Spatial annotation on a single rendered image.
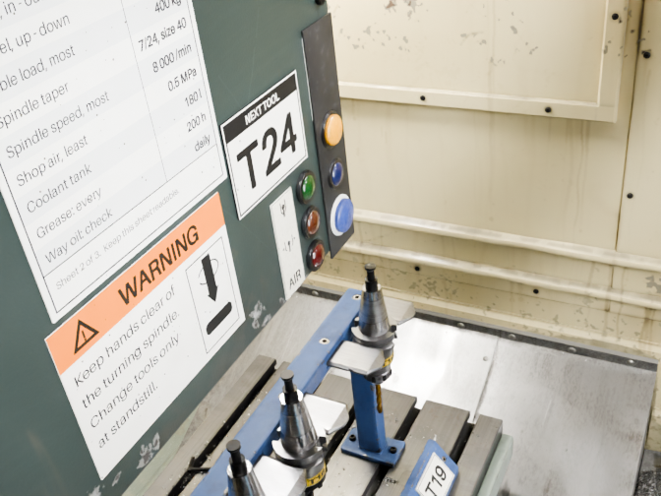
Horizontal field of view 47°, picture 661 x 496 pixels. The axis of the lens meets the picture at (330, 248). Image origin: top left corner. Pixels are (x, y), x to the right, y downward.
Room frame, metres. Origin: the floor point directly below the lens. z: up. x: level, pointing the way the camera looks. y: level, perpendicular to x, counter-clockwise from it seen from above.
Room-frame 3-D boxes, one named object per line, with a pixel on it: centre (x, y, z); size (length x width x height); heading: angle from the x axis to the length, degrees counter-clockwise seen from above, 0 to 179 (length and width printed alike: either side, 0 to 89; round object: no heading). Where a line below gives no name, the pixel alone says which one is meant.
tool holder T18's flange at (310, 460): (0.64, 0.07, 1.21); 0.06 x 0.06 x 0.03
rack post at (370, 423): (0.91, -0.03, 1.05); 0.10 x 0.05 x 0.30; 59
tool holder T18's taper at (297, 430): (0.64, 0.07, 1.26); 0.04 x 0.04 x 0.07
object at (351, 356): (0.78, -0.02, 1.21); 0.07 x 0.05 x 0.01; 59
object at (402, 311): (0.88, -0.08, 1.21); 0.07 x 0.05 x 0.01; 59
